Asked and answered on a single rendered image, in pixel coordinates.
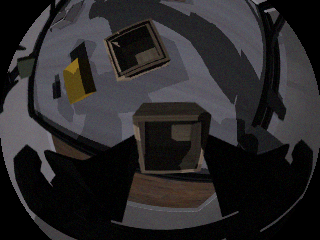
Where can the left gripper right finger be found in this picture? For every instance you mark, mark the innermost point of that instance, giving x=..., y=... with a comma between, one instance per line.
x=235, y=172

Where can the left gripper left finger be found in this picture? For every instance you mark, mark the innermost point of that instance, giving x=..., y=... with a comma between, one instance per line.
x=107, y=177

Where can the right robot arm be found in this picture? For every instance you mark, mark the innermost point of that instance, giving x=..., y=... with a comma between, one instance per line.
x=12, y=76

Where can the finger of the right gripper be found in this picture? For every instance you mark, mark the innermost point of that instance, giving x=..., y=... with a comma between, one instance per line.
x=20, y=48
x=8, y=88

